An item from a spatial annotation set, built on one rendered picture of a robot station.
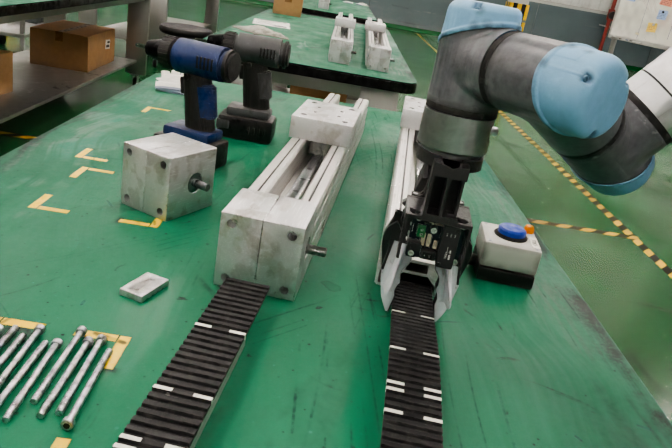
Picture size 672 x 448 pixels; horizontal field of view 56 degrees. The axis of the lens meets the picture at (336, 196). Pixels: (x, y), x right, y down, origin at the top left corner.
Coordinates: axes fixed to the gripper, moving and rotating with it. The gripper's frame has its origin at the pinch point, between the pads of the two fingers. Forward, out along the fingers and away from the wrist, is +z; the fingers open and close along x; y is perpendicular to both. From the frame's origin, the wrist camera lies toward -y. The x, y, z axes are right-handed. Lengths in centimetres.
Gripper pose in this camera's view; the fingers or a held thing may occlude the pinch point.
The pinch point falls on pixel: (412, 303)
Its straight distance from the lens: 77.7
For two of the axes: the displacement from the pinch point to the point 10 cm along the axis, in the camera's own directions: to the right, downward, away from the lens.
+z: -1.7, 9.3, 3.4
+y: -1.3, 3.2, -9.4
